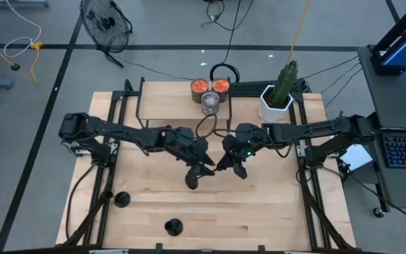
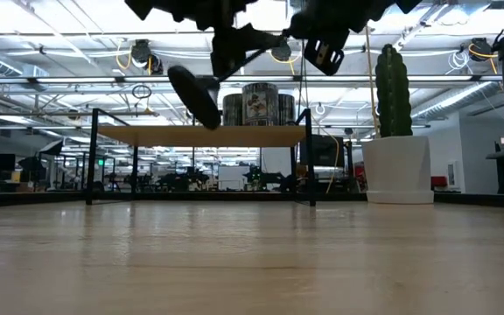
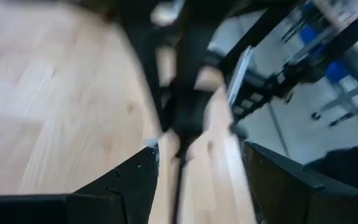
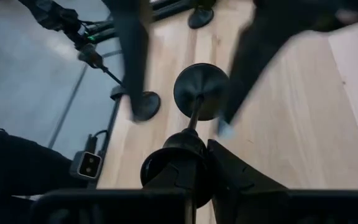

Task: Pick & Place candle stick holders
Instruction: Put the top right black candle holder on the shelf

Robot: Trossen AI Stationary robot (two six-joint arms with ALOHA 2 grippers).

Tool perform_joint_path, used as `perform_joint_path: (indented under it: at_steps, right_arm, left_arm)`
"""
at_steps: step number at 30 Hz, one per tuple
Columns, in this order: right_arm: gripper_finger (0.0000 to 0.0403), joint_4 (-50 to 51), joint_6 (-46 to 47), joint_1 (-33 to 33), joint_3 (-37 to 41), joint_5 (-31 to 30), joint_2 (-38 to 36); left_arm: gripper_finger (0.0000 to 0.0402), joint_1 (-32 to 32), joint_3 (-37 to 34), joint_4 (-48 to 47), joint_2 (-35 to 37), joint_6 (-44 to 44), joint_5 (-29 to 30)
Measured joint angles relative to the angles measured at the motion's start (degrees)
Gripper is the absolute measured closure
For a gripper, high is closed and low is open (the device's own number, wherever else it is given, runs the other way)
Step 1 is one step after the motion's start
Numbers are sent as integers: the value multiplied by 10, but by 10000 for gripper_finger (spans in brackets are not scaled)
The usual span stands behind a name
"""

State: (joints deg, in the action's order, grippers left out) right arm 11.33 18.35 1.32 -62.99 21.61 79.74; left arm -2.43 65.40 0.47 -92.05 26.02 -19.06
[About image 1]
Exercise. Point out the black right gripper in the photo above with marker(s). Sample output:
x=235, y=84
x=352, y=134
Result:
x=241, y=143

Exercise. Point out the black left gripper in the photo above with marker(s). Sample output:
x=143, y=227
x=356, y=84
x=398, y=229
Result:
x=185, y=141

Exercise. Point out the black candle stick holder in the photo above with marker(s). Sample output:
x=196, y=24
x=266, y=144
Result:
x=173, y=227
x=191, y=182
x=122, y=200

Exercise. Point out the tin can pictured label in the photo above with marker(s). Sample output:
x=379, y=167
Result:
x=210, y=100

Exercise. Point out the tin can orange label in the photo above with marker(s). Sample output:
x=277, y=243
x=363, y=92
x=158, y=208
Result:
x=199, y=86

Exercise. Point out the ribbed tin can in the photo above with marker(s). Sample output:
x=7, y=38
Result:
x=220, y=85

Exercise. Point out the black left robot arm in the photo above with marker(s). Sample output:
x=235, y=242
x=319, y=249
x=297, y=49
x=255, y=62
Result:
x=118, y=132

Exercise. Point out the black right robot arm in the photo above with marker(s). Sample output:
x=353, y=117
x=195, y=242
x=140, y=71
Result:
x=312, y=130

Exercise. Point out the white planter pot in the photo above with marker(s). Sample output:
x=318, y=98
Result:
x=268, y=111

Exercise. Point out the wooden shelf black legs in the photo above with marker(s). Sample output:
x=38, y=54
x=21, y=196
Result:
x=167, y=102

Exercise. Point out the black keyboard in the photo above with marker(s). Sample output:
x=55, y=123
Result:
x=249, y=88

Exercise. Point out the green cactus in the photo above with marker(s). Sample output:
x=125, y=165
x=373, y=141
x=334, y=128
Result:
x=285, y=81

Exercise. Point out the white paper sheet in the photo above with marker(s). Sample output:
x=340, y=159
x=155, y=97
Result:
x=358, y=157

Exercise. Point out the black caster wheel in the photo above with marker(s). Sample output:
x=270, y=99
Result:
x=378, y=212

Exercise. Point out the black floor fan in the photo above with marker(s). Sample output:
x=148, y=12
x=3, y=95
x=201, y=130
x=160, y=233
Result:
x=106, y=24

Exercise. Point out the grey desk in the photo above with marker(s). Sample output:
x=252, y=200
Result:
x=393, y=102

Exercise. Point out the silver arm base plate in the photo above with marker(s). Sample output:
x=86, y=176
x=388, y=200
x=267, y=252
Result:
x=79, y=151
x=301, y=151

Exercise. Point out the black aluminium table frame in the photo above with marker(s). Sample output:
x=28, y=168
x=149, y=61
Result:
x=307, y=197

